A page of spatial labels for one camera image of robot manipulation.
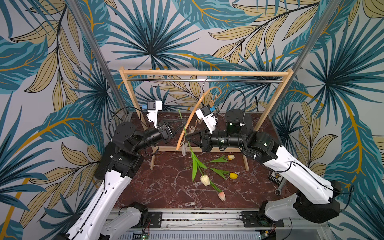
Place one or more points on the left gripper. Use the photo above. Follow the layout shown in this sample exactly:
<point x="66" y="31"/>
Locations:
<point x="165" y="134"/>

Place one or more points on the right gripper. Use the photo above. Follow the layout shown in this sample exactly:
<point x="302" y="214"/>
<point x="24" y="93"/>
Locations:
<point x="203" y="142"/>

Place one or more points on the cream white tulip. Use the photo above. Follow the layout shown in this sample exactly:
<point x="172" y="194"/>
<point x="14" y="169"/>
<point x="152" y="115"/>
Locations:
<point x="195" y="167"/>

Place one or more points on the pink tulip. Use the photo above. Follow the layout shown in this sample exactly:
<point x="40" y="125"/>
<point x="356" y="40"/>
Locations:
<point x="221" y="196"/>

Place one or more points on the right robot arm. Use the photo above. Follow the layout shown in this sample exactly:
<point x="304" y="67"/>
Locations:
<point x="315" y="199"/>

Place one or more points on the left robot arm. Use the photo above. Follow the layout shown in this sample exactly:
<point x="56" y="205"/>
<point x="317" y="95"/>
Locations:
<point x="119" y="165"/>

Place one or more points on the wooden clothes rack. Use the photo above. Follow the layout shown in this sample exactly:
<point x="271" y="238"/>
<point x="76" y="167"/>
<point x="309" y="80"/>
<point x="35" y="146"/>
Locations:
<point x="282" y="84"/>

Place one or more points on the orange cream tulip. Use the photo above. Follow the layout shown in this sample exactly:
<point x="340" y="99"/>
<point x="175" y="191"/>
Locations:
<point x="222" y="159"/>

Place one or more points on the yellow tulip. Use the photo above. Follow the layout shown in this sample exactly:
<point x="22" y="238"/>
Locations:
<point x="224" y="174"/>

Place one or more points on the screwdriver bit box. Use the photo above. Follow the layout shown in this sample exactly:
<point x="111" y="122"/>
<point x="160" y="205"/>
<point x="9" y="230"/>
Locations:
<point x="275" y="177"/>

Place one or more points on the silver wrench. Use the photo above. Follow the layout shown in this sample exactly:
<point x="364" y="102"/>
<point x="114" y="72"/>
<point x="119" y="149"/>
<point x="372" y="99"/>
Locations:
<point x="278" y="190"/>

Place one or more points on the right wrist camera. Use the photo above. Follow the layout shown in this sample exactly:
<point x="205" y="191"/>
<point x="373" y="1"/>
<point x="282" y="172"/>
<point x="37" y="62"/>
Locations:
<point x="206" y="114"/>

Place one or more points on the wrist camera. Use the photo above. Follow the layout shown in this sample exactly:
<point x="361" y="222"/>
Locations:
<point x="152" y="108"/>
<point x="206" y="114"/>

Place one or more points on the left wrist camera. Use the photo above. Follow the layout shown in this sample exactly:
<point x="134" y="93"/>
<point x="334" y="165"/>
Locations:
<point x="152" y="108"/>

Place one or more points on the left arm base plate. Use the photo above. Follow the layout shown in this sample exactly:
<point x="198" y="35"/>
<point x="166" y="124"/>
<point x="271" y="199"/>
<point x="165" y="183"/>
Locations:
<point x="153" y="220"/>

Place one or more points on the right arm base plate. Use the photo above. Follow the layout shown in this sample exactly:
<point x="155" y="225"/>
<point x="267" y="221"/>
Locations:
<point x="251" y="219"/>

